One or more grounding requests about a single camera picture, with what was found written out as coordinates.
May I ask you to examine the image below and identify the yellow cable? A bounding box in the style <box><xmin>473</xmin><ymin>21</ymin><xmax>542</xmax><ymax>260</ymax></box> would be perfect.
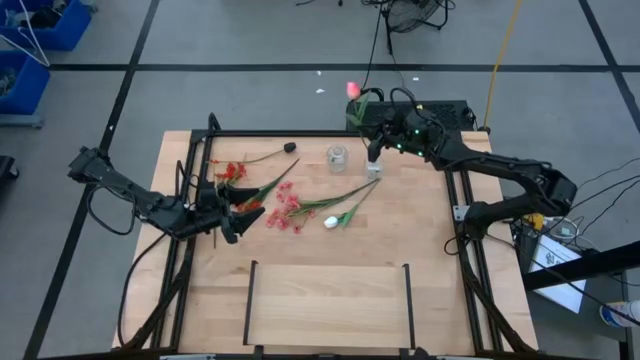
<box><xmin>482</xmin><ymin>0</ymin><xmax>525</xmax><ymax>130</ymax></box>

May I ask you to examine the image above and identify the orange flower spray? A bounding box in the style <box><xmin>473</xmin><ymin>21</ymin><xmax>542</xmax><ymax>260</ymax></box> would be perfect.
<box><xmin>232</xmin><ymin>157</ymin><xmax>301</xmax><ymax>215</ymax></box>
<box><xmin>206</xmin><ymin>158</ymin><xmax>250</xmax><ymax>250</ymax></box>

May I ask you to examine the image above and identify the blue storage bin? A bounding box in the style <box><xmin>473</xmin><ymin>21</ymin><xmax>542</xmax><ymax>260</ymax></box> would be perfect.
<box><xmin>0</xmin><ymin>0</ymin><xmax>95</xmax><ymax>52</ymax></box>
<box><xmin>0</xmin><ymin>49</ymin><xmax>51</xmax><ymax>116</ymax></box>

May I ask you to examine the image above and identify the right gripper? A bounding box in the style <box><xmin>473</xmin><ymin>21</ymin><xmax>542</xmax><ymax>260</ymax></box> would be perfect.
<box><xmin>367</xmin><ymin>115</ymin><xmax>409</xmax><ymax>165</ymax></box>

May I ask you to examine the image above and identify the white power strip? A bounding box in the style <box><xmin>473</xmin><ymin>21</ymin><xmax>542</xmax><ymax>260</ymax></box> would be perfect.
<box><xmin>544</xmin><ymin>217</ymin><xmax>581</xmax><ymax>241</ymax></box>

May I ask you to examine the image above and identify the black desk edge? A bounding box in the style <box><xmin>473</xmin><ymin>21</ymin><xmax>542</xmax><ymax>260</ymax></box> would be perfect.
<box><xmin>521</xmin><ymin>240</ymin><xmax>640</xmax><ymax>292</ymax></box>

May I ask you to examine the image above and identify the black perforated metal box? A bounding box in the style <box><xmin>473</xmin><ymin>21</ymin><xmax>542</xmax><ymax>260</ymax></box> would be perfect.
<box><xmin>345</xmin><ymin>99</ymin><xmax>476</xmax><ymax>134</ymax></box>

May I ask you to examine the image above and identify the black floor fan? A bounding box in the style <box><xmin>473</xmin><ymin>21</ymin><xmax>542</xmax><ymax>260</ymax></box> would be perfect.
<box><xmin>380</xmin><ymin>0</ymin><xmax>454</xmax><ymax>56</ymax></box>

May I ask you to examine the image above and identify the black floor object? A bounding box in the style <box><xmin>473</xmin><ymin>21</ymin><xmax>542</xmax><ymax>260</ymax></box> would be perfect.
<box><xmin>0</xmin><ymin>154</ymin><xmax>20</xmax><ymax>181</ymax></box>

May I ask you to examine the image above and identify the black power cable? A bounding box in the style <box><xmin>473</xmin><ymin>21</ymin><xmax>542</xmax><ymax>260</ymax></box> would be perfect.
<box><xmin>360</xmin><ymin>0</ymin><xmax>385</xmax><ymax>104</ymax></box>

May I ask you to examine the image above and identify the white wire hanger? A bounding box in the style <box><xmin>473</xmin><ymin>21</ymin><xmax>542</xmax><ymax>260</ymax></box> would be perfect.
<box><xmin>0</xmin><ymin>0</ymin><xmax>51</xmax><ymax>69</ymax></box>

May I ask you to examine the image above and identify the grey cart base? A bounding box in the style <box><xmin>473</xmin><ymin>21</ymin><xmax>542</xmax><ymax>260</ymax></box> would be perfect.
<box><xmin>0</xmin><ymin>113</ymin><xmax>45</xmax><ymax>129</ymax></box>

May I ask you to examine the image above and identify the pink artificial tulip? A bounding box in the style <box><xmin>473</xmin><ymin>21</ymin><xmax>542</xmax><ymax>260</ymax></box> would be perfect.
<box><xmin>345</xmin><ymin>81</ymin><xmax>376</xmax><ymax>151</ymax></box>

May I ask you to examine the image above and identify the person's shoe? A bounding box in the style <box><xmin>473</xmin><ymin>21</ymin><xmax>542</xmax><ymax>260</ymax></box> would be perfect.
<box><xmin>598</xmin><ymin>299</ymin><xmax>640</xmax><ymax>329</ymax></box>

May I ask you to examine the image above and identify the thin stem with black bulb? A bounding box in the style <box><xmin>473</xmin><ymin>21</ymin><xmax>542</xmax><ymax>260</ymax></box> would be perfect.
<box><xmin>219</xmin><ymin>141</ymin><xmax>298</xmax><ymax>165</ymax></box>

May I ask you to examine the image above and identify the white artificial tulip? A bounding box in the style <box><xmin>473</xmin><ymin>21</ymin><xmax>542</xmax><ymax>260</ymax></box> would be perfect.
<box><xmin>323</xmin><ymin>180</ymin><xmax>380</xmax><ymax>231</ymax></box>

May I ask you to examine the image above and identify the white box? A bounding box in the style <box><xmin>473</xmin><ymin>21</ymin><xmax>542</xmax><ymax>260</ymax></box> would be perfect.
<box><xmin>527</xmin><ymin>233</ymin><xmax>589</xmax><ymax>315</ymax></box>

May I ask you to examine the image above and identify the pink blossom spray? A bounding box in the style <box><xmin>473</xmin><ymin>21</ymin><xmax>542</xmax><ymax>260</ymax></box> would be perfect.
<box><xmin>264</xmin><ymin>178</ymin><xmax>381</xmax><ymax>235</ymax></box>

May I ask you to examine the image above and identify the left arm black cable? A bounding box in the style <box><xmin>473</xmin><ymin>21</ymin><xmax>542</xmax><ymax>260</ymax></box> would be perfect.
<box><xmin>85</xmin><ymin>184</ymin><xmax>139</xmax><ymax>237</ymax></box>

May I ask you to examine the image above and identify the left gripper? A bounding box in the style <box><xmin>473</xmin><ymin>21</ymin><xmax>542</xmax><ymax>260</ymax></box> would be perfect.
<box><xmin>188</xmin><ymin>181</ymin><xmax>267</xmax><ymax>246</ymax></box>

